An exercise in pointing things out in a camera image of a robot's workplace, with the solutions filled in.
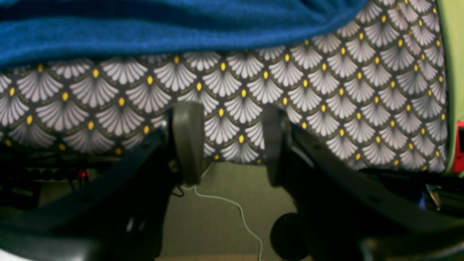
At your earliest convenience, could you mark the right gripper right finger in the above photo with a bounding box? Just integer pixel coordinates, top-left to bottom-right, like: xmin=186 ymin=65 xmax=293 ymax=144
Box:
xmin=262 ymin=104 xmax=463 ymax=261

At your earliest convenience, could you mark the white thin cable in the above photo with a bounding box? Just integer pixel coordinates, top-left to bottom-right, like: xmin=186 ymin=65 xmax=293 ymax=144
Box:
xmin=181 ymin=183 xmax=263 ymax=261

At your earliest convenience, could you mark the blue long-sleeve T-shirt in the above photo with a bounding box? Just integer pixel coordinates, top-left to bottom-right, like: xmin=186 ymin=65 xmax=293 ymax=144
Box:
xmin=0 ymin=0 xmax=368 ymax=70

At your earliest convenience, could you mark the fan-patterned tablecloth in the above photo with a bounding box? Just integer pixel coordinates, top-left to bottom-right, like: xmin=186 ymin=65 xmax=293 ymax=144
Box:
xmin=1 ymin=0 xmax=448 ymax=173

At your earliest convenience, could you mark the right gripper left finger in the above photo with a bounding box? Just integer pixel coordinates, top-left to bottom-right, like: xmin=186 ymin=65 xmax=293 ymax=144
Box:
xmin=1 ymin=102 xmax=204 ymax=261

